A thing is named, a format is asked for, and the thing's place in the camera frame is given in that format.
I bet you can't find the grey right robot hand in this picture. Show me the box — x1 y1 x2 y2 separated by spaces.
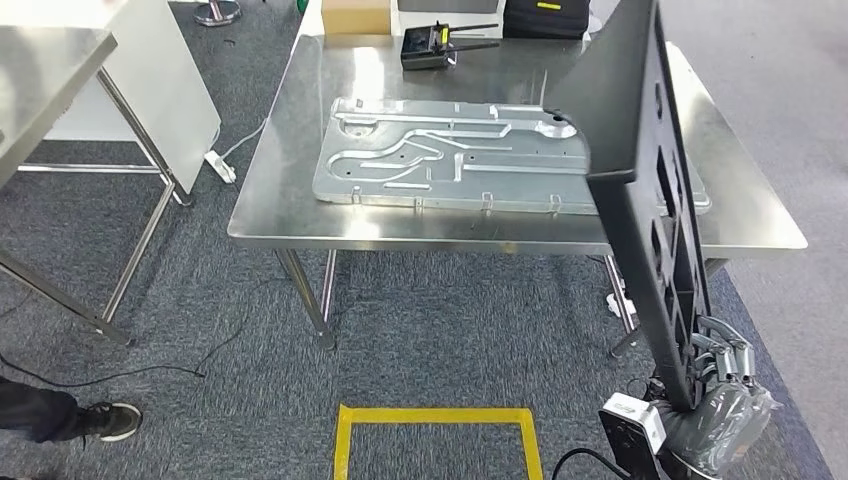
645 315 783 476

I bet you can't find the black plastic plate part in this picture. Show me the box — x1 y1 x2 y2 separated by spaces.
543 0 714 413

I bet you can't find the steel workbench table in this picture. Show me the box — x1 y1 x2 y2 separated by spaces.
227 33 810 360

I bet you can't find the white power strip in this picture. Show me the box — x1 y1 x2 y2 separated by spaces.
203 150 238 185
606 293 638 319

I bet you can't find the yellow floor tape square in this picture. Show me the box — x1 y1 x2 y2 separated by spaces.
333 405 545 480

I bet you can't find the large stamped steel panel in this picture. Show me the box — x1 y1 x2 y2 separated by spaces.
311 97 713 217

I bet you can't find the black case yellow label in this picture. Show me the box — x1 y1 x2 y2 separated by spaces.
502 0 592 40

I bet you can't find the black box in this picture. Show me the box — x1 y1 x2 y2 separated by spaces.
400 21 501 72

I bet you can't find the grey laptop box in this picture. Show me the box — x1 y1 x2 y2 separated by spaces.
397 0 500 15

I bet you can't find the brown cardboard box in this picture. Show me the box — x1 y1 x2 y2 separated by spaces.
321 0 393 36

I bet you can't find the person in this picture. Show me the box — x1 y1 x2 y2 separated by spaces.
0 377 144 445

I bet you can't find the white board panel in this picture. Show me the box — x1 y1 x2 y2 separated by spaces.
0 0 223 197

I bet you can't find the chrome round stand base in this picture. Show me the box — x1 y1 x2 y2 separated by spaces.
193 0 243 28

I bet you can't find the steel side table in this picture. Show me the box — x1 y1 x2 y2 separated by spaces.
0 25 194 348

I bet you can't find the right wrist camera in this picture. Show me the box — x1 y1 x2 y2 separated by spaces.
598 392 668 480

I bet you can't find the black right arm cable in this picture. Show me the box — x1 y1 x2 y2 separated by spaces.
551 447 631 480

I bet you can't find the white power cord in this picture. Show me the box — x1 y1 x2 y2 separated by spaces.
220 117 268 162

